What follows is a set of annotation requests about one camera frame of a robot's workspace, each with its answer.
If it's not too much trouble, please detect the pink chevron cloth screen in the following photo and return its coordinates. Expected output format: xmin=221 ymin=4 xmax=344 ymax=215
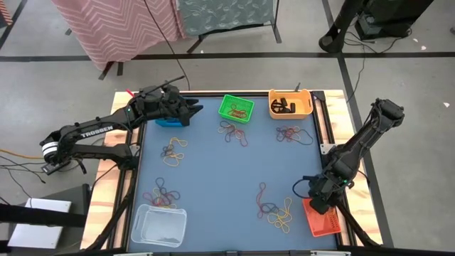
xmin=50 ymin=0 xmax=186 ymax=71

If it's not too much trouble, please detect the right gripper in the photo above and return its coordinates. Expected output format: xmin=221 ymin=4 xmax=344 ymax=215
xmin=308 ymin=174 xmax=351 ymax=214

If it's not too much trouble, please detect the black pole stand base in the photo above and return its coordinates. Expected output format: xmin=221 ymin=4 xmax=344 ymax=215
xmin=318 ymin=0 xmax=367 ymax=54

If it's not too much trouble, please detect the white flat board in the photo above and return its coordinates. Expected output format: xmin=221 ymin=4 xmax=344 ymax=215
xmin=6 ymin=198 xmax=73 ymax=250

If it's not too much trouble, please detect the thin yellow rubber band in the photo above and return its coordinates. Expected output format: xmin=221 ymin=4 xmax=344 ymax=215
xmin=168 ymin=137 xmax=188 ymax=149
xmin=267 ymin=197 xmax=293 ymax=225
xmin=218 ymin=120 xmax=237 ymax=135
xmin=152 ymin=188 xmax=178 ymax=210
xmin=162 ymin=151 xmax=186 ymax=168
xmin=272 ymin=213 xmax=293 ymax=235

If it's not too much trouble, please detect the green plastic basket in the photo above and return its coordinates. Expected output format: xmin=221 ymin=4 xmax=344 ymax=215
xmin=218 ymin=94 xmax=256 ymax=124

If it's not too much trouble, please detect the orange floor cable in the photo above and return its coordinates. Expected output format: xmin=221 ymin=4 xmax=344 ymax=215
xmin=0 ymin=148 xmax=46 ymax=161

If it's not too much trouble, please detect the black hanging cable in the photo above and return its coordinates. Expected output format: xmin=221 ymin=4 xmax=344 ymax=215
xmin=143 ymin=0 xmax=191 ymax=92

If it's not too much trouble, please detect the blue plastic basket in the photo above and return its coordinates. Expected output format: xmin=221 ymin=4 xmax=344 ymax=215
xmin=155 ymin=118 xmax=186 ymax=128

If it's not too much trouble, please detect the orange plastic basket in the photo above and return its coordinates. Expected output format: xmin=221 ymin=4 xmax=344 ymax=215
xmin=301 ymin=198 xmax=342 ymax=238

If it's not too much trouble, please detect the black cloth stand frame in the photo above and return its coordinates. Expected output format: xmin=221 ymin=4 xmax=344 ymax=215
xmin=186 ymin=19 xmax=283 ymax=55

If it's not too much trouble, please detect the clear plastic container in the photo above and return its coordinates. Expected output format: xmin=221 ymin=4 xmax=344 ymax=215
xmin=130 ymin=203 xmax=188 ymax=249

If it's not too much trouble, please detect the black low cabinet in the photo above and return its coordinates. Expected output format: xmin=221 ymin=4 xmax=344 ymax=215
xmin=0 ymin=183 xmax=92 ymax=256

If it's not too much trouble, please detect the black power adapter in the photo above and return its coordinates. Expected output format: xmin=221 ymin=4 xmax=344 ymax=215
xmin=41 ymin=161 xmax=72 ymax=176

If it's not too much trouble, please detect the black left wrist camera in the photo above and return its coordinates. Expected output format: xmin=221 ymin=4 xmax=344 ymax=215
xmin=165 ymin=85 xmax=182 ymax=102

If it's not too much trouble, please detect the grey leaf-print cloth screen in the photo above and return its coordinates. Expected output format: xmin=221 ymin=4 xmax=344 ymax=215
xmin=176 ymin=0 xmax=277 ymax=37

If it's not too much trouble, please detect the black computer tower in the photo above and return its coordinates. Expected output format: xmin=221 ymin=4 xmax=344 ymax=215
xmin=355 ymin=0 xmax=435 ymax=41

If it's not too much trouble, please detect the thin black floor cable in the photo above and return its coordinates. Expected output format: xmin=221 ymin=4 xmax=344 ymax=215
xmin=346 ymin=31 xmax=368 ymax=104

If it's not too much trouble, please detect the yellow plastic basket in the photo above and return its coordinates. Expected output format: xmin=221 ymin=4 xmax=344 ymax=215
xmin=268 ymin=88 xmax=314 ymax=120

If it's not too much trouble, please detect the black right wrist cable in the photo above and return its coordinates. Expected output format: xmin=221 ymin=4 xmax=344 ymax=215
xmin=291 ymin=177 xmax=313 ymax=199

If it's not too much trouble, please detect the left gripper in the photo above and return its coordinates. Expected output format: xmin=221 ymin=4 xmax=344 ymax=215
xmin=152 ymin=85 xmax=204 ymax=126

